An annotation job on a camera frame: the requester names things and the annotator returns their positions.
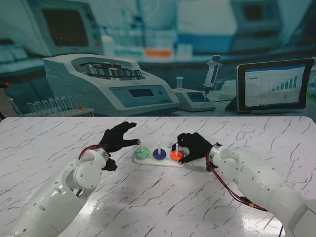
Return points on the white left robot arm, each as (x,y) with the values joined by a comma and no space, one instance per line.
(49,200)

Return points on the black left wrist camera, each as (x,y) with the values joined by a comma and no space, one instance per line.
(110,165)

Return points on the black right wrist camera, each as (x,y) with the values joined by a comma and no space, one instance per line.
(211,168)

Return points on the white Hanoi tower base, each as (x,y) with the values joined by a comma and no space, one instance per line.
(148,163)

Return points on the printed laboratory backdrop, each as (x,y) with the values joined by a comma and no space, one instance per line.
(158,49)

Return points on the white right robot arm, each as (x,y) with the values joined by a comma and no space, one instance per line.
(259,177)

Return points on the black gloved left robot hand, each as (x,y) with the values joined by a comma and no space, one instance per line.
(113,140)

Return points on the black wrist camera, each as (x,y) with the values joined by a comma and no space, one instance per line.
(211,168)
(110,165)

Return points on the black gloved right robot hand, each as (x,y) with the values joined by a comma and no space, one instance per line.
(197,148)

